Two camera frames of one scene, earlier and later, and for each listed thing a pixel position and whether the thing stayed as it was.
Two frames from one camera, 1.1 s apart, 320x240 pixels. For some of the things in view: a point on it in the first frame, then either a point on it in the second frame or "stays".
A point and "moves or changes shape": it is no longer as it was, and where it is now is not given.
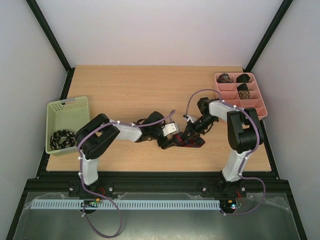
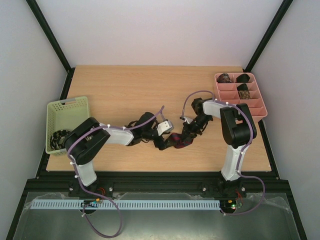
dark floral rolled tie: (224, 78) stays
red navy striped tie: (179, 138) moves or changes shape
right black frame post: (267, 35) stays
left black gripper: (165, 142) stays
